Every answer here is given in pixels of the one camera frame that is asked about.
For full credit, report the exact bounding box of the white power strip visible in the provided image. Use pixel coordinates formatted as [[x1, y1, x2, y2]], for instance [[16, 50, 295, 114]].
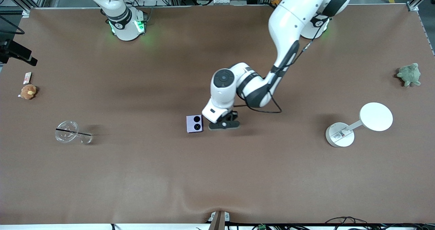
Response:
[[197, 0, 239, 5]]

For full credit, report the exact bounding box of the white desk lamp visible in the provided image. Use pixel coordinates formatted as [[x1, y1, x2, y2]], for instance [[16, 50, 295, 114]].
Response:
[[325, 102, 394, 148]]

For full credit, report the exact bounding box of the black straw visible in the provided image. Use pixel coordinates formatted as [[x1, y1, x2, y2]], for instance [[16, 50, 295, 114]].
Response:
[[55, 128, 92, 136]]

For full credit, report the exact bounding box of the white box with black dots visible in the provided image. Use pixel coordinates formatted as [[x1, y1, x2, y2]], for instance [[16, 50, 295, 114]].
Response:
[[186, 114, 204, 134]]

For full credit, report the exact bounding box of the brown plush toy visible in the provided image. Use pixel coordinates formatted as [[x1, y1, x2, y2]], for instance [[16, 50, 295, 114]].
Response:
[[18, 84, 38, 100]]

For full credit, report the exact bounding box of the black cable bundle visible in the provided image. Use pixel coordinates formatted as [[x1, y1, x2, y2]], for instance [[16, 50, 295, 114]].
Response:
[[325, 216, 435, 230]]

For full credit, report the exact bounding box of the clear plastic cup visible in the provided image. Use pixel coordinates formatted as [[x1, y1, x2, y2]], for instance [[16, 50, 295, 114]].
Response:
[[55, 121, 93, 145]]

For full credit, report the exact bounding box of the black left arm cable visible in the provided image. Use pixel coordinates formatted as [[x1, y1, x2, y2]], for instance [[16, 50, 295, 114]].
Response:
[[234, 18, 332, 114]]

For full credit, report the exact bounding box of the green plush turtle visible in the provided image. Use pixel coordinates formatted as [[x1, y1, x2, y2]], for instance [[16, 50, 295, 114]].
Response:
[[396, 63, 422, 88]]

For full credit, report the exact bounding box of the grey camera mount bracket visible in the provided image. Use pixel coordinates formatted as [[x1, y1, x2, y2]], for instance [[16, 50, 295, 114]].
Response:
[[208, 211, 230, 230]]

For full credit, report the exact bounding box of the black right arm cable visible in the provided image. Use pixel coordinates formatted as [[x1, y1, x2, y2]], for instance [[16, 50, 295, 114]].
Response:
[[0, 15, 26, 35]]

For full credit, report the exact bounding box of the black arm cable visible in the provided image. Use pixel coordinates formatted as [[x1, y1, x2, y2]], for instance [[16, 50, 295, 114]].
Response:
[[0, 15, 26, 35], [234, 18, 332, 114]]

